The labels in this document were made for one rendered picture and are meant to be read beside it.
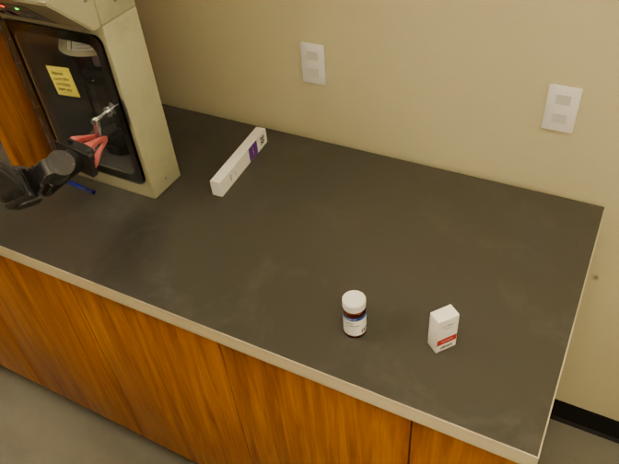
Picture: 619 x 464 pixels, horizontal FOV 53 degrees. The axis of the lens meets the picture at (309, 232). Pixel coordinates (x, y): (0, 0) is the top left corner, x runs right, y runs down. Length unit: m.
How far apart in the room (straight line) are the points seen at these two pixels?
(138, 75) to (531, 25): 0.88
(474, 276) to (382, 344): 0.27
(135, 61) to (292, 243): 0.55
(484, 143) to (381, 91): 0.29
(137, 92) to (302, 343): 0.70
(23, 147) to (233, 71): 0.61
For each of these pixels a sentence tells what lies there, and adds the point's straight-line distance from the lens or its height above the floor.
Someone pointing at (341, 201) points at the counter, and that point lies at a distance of 1.57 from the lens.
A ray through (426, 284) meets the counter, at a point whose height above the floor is 0.94.
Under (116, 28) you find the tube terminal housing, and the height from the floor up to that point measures 1.39.
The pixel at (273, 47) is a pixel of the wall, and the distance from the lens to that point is 1.75.
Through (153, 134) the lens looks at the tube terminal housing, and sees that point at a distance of 1.61.
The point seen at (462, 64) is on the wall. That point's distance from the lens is 1.54.
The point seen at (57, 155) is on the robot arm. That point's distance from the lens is 1.40.
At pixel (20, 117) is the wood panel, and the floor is 1.12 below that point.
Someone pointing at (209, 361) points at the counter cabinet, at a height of 0.75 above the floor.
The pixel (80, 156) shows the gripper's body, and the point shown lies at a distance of 1.50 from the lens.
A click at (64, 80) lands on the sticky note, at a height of 1.26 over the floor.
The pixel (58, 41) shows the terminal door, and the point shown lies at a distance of 1.55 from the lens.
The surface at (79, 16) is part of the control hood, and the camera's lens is 1.40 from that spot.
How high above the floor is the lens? 1.94
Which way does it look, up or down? 42 degrees down
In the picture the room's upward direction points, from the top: 6 degrees counter-clockwise
